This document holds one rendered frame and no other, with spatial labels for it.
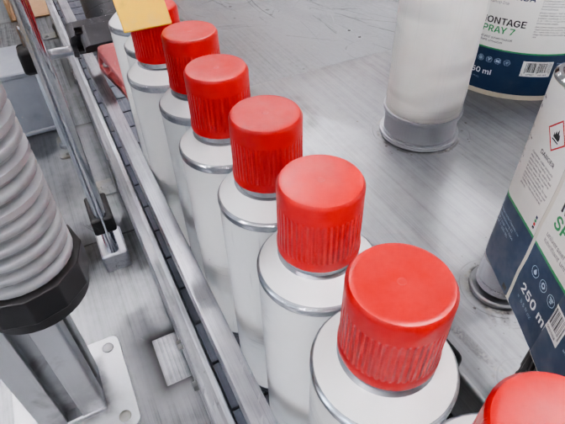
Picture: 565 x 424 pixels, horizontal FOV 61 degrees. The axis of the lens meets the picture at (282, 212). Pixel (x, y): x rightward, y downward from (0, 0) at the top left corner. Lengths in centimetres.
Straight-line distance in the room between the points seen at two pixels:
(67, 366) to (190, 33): 23
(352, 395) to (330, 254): 5
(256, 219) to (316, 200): 6
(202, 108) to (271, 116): 5
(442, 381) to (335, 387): 4
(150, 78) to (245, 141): 15
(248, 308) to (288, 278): 9
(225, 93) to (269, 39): 70
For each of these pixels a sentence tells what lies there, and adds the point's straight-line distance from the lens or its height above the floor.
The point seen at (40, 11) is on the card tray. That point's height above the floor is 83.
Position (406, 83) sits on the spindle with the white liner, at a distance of 52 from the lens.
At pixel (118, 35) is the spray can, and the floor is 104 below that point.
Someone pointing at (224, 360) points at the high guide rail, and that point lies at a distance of 27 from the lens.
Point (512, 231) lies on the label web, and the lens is 36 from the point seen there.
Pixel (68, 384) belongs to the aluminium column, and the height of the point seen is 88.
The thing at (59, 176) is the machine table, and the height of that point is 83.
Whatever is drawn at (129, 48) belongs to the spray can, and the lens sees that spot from 40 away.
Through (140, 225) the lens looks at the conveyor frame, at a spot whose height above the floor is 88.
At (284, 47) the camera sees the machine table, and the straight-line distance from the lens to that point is 91.
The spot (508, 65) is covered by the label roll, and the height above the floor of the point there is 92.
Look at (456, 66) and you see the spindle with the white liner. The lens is 51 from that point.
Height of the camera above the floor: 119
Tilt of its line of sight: 42 degrees down
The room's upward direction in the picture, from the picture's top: 2 degrees counter-clockwise
